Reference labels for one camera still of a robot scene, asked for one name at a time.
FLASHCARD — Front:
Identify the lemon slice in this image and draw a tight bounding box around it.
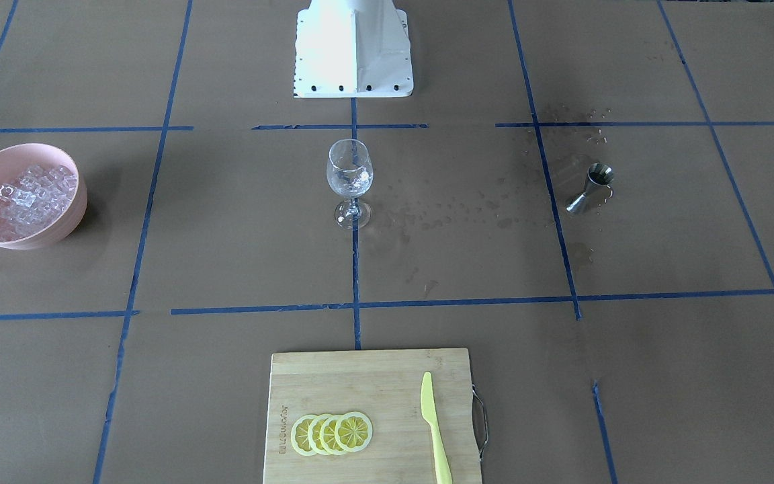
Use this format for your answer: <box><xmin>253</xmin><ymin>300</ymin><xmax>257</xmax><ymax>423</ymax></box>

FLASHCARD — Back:
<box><xmin>334</xmin><ymin>411</ymin><xmax>374</xmax><ymax>452</ymax></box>
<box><xmin>307</xmin><ymin>413</ymin><xmax>332</xmax><ymax>456</ymax></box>
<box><xmin>292</xmin><ymin>414</ymin><xmax>317</xmax><ymax>456</ymax></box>
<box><xmin>319</xmin><ymin>414</ymin><xmax>348</xmax><ymax>456</ymax></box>

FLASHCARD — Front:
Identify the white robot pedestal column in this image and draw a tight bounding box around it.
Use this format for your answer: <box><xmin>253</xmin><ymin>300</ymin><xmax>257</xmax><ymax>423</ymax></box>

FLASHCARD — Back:
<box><xmin>292</xmin><ymin>1</ymin><xmax>415</xmax><ymax>98</ymax></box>

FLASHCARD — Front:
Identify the steel double jigger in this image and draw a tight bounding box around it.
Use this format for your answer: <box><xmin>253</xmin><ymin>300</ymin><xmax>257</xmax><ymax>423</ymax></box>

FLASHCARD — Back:
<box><xmin>566</xmin><ymin>163</ymin><xmax>615</xmax><ymax>214</ymax></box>

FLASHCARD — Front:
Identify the clear wine glass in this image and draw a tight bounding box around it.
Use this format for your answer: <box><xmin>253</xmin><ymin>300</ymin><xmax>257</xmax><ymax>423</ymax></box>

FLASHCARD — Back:
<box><xmin>326</xmin><ymin>138</ymin><xmax>374</xmax><ymax>230</ymax></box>

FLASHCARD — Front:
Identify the yellow plastic knife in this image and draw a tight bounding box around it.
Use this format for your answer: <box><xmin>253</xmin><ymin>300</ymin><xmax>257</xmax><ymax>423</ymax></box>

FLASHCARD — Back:
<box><xmin>420</xmin><ymin>372</ymin><xmax>454</xmax><ymax>483</ymax></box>

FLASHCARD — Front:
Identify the pink bowl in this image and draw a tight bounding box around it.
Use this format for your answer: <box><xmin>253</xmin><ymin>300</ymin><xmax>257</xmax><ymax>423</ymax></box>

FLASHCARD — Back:
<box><xmin>0</xmin><ymin>143</ymin><xmax>88</xmax><ymax>250</ymax></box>

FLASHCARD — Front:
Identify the bamboo cutting board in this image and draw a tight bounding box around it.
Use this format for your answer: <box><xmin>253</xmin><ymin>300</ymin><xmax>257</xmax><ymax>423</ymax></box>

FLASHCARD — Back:
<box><xmin>262</xmin><ymin>348</ymin><xmax>482</xmax><ymax>483</ymax></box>

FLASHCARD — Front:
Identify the pile of clear ice cubes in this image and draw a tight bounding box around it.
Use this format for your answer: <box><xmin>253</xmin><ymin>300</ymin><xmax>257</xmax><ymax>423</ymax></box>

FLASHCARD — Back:
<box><xmin>0</xmin><ymin>164</ymin><xmax>78</xmax><ymax>242</ymax></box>

